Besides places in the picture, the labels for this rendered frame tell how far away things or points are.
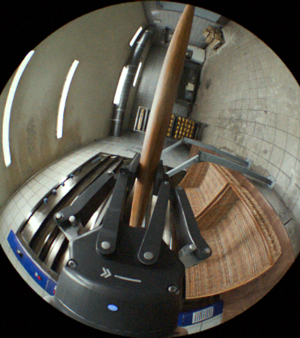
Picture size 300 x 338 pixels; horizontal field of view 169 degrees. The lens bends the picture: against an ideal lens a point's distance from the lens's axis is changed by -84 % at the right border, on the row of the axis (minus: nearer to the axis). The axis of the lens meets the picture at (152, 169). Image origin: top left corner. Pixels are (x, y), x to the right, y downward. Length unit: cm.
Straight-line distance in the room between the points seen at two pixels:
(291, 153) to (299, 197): 40
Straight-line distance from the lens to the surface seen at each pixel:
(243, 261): 75
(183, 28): 26
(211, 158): 63
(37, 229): 99
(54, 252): 84
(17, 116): 146
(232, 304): 89
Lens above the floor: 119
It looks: 1 degrees down
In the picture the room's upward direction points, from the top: 77 degrees counter-clockwise
